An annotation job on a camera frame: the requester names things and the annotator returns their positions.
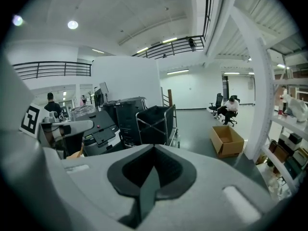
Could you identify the open cardboard box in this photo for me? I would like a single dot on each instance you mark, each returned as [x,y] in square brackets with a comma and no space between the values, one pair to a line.
[228,141]

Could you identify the clothes hanger rack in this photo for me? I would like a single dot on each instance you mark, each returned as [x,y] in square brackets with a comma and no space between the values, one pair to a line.
[156,121]

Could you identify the large black plastic bin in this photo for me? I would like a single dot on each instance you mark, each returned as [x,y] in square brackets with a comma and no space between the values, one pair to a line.
[130,119]
[109,111]

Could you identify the black mezzanine railing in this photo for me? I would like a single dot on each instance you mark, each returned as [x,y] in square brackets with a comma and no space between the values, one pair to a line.
[53,70]
[168,49]

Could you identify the white metal shelf unit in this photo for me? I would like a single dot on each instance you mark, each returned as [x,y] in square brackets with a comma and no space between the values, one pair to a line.
[288,125]

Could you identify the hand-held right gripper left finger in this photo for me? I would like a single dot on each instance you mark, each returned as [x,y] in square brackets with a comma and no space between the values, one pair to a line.
[84,196]

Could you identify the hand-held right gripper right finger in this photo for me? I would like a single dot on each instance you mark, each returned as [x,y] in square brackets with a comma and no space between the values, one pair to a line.
[216,177]

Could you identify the round ceiling light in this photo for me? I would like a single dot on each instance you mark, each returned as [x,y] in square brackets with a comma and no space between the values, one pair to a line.
[17,20]
[72,24]

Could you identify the bare branch coat stand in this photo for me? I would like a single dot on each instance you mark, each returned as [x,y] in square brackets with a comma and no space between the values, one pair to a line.
[91,96]

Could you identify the row of small boxes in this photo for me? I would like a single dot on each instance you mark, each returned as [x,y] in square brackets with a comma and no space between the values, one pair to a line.
[288,153]

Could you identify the white bag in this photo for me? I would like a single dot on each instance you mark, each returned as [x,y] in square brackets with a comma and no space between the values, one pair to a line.
[297,108]

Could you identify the black monitor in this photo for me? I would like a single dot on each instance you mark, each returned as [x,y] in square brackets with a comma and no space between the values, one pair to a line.
[98,98]

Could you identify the red and white bottle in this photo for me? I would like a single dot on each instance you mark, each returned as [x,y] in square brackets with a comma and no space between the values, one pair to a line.
[284,100]

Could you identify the white flat panel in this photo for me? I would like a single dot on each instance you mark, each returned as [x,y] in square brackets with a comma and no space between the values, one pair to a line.
[104,90]

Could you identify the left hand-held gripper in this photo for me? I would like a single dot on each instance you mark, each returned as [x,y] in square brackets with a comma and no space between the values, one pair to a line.
[30,120]

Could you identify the wooden post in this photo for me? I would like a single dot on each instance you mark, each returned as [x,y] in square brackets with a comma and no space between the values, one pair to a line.
[170,97]

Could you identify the white ceiling tube light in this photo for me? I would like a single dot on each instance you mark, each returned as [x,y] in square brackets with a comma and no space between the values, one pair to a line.
[177,71]
[98,51]
[231,73]
[169,41]
[142,49]

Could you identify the black and white machine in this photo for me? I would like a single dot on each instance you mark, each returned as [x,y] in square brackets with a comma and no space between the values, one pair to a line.
[101,136]

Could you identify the black office chair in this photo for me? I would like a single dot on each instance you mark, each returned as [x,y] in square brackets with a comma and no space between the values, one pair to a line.
[216,105]
[235,98]

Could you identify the clear plastic wrapped bundle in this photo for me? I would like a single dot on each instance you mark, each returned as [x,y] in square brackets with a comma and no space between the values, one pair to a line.
[81,111]

